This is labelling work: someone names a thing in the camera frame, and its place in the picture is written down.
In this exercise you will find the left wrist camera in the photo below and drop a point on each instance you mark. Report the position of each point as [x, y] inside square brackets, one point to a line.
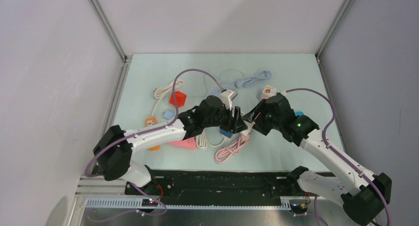
[227, 96]

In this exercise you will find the dark blue cube socket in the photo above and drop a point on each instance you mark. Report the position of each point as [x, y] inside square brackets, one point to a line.
[225, 133]

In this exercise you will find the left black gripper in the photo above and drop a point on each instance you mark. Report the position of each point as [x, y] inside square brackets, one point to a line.
[235, 123]

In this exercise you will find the light blue table mat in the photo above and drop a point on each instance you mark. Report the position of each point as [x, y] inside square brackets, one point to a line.
[297, 73]

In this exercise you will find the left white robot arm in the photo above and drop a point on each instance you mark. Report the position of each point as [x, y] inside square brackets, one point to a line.
[115, 150]

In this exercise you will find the red cube socket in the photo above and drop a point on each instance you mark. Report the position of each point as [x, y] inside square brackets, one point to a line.
[178, 99]

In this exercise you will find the orange power strip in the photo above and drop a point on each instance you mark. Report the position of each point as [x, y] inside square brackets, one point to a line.
[148, 123]

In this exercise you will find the small light blue charger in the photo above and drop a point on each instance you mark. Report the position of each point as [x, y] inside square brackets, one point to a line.
[168, 115]

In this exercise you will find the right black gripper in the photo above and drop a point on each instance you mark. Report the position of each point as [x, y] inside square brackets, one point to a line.
[259, 126]

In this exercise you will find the pink triangular power strip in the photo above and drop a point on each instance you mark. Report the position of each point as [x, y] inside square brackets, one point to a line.
[189, 143]

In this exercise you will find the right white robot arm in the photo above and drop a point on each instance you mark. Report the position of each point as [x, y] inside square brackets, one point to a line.
[359, 191]

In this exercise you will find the white plug adapter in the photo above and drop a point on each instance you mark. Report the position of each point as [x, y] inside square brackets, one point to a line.
[249, 128]

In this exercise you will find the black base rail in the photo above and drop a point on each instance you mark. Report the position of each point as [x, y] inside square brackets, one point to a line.
[218, 188]

